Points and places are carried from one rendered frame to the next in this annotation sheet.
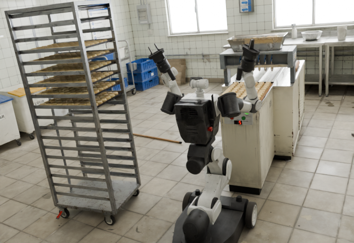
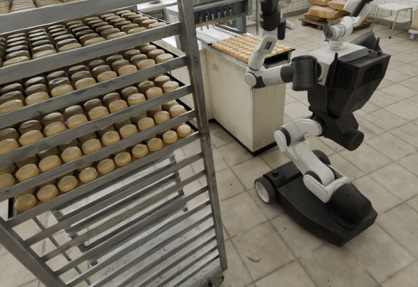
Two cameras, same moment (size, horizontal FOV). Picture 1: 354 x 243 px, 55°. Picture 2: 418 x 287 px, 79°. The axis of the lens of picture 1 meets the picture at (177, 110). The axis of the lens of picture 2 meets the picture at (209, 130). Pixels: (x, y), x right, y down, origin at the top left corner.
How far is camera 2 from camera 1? 2.31 m
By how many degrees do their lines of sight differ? 48
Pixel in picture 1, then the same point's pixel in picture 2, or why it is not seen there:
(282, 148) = not seen: hidden behind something
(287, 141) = not seen: hidden behind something
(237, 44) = not seen: outside the picture
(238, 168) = (265, 130)
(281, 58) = (237, 7)
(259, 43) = not seen: outside the picture
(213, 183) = (306, 152)
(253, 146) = (280, 101)
